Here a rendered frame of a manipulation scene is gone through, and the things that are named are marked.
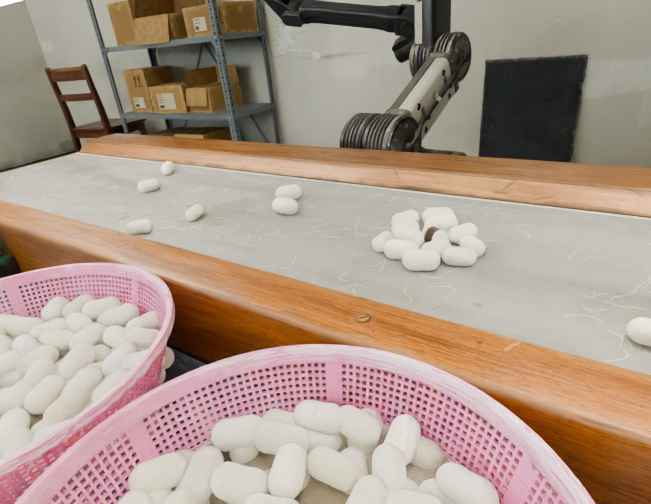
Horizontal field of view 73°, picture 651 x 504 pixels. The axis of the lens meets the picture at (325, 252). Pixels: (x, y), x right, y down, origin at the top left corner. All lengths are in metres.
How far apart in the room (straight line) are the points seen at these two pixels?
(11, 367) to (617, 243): 0.56
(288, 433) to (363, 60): 2.60
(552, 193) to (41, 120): 4.88
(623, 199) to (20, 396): 0.61
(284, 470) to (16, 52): 4.99
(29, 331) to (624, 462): 0.46
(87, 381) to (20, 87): 4.79
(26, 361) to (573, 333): 0.42
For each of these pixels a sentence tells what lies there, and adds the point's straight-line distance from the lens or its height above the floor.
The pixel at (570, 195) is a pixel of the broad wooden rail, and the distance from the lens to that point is 0.61.
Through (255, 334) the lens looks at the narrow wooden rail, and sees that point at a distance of 0.38.
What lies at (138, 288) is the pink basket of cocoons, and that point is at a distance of 0.46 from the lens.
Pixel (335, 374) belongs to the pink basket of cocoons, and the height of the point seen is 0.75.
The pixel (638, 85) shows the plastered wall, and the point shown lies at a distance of 2.49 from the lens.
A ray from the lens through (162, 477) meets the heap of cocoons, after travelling 0.29.
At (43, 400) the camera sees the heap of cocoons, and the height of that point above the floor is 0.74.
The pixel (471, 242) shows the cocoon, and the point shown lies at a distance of 0.46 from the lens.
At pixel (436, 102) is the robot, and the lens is 1.02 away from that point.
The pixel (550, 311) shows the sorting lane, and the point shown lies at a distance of 0.40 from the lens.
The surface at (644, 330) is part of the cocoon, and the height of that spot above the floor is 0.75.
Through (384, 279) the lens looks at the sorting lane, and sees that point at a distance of 0.43.
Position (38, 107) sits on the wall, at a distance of 5.16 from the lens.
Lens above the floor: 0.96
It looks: 26 degrees down
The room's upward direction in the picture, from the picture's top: 6 degrees counter-clockwise
